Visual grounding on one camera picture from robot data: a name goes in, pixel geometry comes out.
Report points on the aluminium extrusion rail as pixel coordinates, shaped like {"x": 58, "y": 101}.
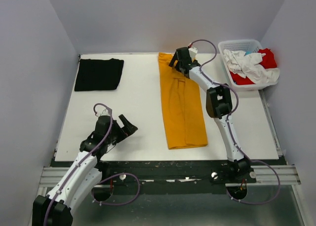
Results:
{"x": 261, "y": 175}

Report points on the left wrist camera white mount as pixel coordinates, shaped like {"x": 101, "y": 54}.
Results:
{"x": 104, "y": 112}

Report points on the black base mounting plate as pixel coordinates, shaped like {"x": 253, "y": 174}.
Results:
{"x": 155, "y": 169}

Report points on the white t shirt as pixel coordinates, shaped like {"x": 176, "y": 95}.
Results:
{"x": 247, "y": 63}

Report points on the yellow t shirt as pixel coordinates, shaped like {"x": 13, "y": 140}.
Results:
{"x": 181, "y": 108}

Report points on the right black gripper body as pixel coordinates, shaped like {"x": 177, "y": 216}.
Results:
{"x": 178, "y": 65}

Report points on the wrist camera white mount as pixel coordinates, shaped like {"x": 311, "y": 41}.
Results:
{"x": 192, "y": 51}
{"x": 104, "y": 112}

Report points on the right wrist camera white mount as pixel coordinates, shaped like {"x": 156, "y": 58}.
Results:
{"x": 192, "y": 51}

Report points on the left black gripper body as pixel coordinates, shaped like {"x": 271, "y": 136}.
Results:
{"x": 117, "y": 134}

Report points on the folded black t shirt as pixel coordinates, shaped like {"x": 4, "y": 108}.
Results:
{"x": 98, "y": 75}

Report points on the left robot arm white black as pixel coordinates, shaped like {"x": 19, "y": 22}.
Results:
{"x": 58, "y": 207}

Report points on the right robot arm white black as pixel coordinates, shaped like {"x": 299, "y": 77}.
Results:
{"x": 218, "y": 106}

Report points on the red t shirt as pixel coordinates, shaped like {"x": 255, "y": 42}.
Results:
{"x": 269, "y": 59}

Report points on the white plastic laundry basket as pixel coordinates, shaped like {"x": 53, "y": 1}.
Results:
{"x": 242, "y": 57}

